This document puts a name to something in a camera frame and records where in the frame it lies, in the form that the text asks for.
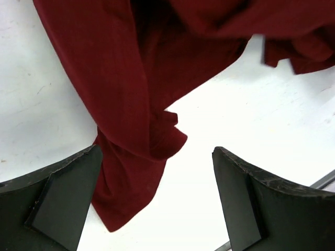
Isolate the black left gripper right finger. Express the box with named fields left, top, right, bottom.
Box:
left=212, top=147, right=334, bottom=250

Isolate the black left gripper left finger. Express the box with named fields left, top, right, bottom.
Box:
left=1, top=145, right=103, bottom=251

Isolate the dark red t shirt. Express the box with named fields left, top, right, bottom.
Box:
left=34, top=0, right=334, bottom=232

